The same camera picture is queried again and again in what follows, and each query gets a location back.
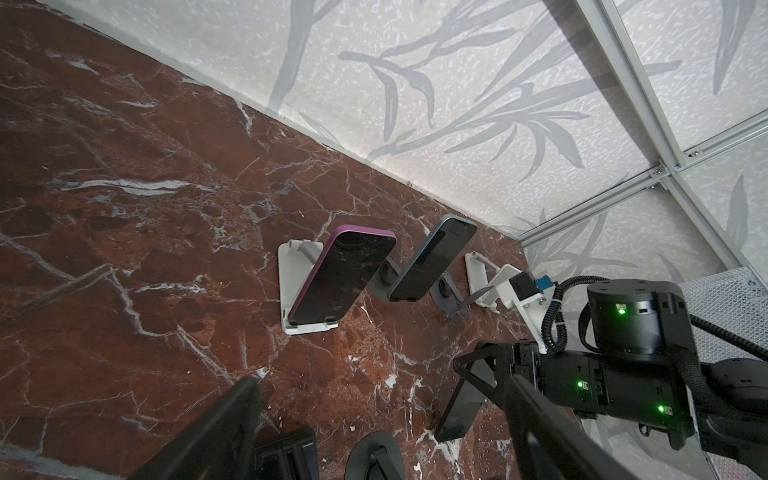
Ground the white wire mesh basket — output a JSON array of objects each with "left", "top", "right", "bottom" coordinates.
[{"left": 680, "top": 267, "right": 767, "bottom": 479}]

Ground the white stand under purple phone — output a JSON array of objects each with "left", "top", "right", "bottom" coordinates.
[{"left": 277, "top": 239, "right": 338, "bottom": 336}]

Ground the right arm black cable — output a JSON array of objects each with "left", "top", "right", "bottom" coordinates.
[{"left": 539, "top": 274, "right": 768, "bottom": 421}]

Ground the white folding phone stand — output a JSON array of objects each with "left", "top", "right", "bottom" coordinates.
[{"left": 465, "top": 251, "right": 521, "bottom": 313}]

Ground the aluminium frame crossbar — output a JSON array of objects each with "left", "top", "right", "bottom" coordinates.
[{"left": 518, "top": 110, "right": 767, "bottom": 247}]

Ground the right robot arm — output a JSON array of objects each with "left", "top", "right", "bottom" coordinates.
[{"left": 438, "top": 276, "right": 767, "bottom": 479}]

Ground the teal phone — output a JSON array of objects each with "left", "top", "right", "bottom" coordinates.
[{"left": 387, "top": 214, "right": 478, "bottom": 302}]

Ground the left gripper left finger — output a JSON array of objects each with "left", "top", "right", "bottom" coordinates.
[{"left": 130, "top": 377, "right": 262, "bottom": 479}]

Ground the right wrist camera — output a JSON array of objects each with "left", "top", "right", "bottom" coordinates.
[{"left": 498, "top": 265, "right": 563, "bottom": 354}]

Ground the silver phone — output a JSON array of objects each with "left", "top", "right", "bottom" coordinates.
[{"left": 434, "top": 377, "right": 488, "bottom": 443}]

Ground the black folding phone stand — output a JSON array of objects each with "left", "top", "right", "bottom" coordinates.
[{"left": 252, "top": 428, "right": 319, "bottom": 480}]

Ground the purple phone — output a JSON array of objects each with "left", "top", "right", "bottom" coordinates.
[{"left": 289, "top": 225, "right": 396, "bottom": 326}]

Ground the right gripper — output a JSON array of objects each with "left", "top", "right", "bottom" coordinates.
[{"left": 453, "top": 278, "right": 696, "bottom": 450}]

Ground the grey round stand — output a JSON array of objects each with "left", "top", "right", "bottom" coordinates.
[{"left": 367, "top": 256, "right": 402, "bottom": 302}]

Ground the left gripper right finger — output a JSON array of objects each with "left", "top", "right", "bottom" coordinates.
[{"left": 505, "top": 375, "right": 635, "bottom": 479}]

